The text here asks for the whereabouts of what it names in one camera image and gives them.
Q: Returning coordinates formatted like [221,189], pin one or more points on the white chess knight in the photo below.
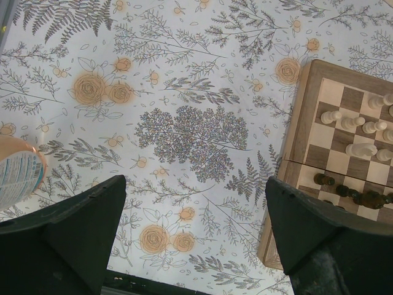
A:
[361,150]

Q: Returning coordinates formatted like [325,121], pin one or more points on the floral table mat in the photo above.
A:
[190,101]

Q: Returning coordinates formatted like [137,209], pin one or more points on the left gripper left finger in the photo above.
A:
[63,248]

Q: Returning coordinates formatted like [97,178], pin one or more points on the wooden chess board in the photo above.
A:
[336,107]

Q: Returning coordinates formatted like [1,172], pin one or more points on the pink capped bottle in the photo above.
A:
[23,169]

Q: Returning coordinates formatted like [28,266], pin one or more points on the dark chess knight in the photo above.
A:
[371,199]

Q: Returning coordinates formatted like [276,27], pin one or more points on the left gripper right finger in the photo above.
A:
[326,250]

